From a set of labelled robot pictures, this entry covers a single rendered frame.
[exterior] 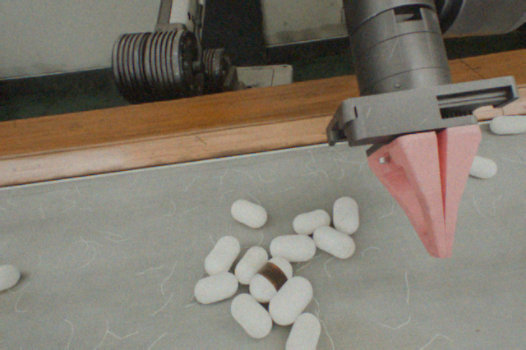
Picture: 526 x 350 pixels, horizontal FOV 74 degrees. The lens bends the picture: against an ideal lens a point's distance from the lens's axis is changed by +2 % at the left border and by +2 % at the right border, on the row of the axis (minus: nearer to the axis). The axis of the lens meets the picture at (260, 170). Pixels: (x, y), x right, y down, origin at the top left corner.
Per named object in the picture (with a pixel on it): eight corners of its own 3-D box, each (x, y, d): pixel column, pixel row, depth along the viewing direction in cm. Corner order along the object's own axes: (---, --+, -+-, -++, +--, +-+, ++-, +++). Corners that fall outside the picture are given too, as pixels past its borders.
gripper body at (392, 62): (528, 104, 20) (496, -12, 21) (348, 129, 20) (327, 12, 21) (462, 135, 26) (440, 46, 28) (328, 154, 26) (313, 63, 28)
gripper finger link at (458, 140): (519, 256, 18) (474, 89, 20) (381, 274, 18) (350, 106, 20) (449, 249, 25) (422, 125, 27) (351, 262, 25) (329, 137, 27)
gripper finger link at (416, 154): (566, 250, 18) (518, 83, 20) (427, 268, 18) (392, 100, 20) (483, 245, 25) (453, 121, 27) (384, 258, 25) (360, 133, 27)
